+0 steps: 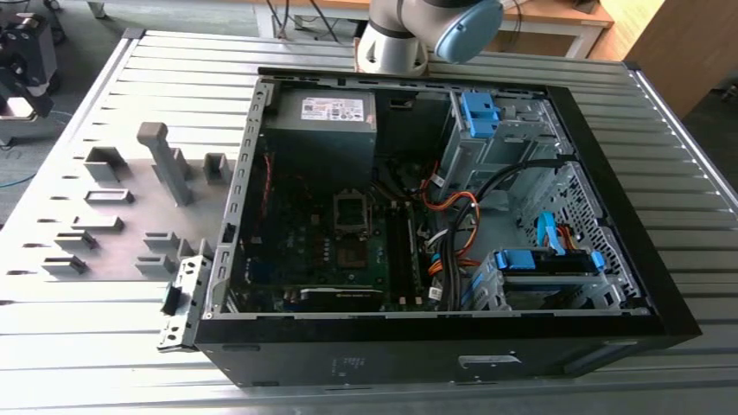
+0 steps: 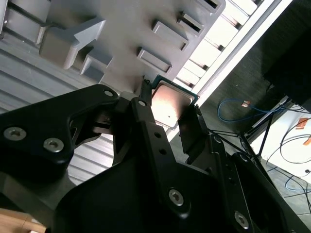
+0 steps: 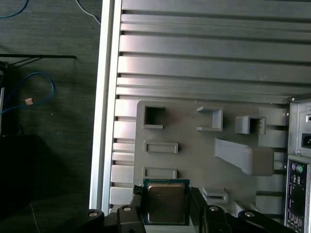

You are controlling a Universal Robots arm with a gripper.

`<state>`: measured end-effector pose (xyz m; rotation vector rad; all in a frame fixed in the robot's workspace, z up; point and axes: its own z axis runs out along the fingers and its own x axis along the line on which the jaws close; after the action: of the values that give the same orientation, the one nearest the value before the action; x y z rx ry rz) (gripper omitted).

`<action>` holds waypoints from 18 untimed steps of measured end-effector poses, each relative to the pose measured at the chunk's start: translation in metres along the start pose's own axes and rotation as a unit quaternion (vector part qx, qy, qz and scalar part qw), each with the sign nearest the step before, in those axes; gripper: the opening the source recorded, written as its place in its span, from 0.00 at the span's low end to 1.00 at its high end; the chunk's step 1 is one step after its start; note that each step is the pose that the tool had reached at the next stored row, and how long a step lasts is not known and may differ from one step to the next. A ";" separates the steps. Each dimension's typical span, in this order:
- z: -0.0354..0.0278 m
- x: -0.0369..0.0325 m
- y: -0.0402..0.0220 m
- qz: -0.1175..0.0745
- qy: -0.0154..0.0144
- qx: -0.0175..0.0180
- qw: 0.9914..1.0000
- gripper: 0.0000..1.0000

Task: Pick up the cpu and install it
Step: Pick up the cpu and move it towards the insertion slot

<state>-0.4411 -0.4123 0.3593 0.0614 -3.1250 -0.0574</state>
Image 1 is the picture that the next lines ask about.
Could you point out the silver green CPU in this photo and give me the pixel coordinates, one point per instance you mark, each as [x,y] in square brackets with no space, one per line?
[16,108]

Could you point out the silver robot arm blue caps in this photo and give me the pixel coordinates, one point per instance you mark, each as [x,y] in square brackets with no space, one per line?
[392,47]

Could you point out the black CPU socket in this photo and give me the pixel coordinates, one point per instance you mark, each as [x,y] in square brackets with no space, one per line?
[352,255]

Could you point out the grey parts rack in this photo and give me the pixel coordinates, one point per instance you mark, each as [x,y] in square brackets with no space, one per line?
[126,207]

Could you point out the silver power supply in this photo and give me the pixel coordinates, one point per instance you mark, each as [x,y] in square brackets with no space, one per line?
[333,108]

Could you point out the black graphics card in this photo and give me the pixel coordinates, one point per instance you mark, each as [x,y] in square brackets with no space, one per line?
[340,298]

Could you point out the green motherboard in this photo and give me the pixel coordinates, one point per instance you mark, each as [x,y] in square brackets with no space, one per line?
[377,276]

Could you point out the blue plastic drive rails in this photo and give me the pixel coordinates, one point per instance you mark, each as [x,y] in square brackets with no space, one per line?
[480,123]

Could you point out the black PC case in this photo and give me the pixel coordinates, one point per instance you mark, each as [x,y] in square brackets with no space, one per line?
[403,359]

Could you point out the wooden desk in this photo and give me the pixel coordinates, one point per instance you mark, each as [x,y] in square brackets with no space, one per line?
[576,17]

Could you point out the blue disk carrier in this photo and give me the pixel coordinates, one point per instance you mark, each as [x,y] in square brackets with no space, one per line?
[519,261]

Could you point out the perforated silver drive cage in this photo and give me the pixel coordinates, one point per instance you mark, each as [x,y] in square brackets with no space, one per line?
[576,194]

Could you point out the wooden cabinet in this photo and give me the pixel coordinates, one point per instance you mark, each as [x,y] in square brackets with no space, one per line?
[680,52]

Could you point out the silver card retention bracket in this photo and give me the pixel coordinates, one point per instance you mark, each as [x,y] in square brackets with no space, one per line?
[186,281]

